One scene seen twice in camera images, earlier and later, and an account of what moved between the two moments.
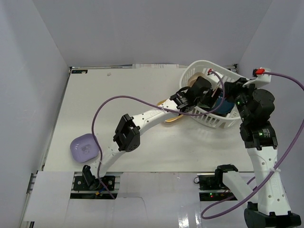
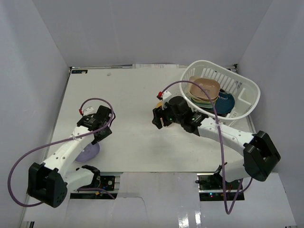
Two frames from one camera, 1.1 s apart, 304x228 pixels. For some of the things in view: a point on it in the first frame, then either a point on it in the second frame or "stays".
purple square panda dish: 83,147 stays
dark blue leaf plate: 225,107 stays
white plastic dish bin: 204,116 stays
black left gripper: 209,99 -> 101,134
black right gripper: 232,89 -> 158,113
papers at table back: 155,66 stays
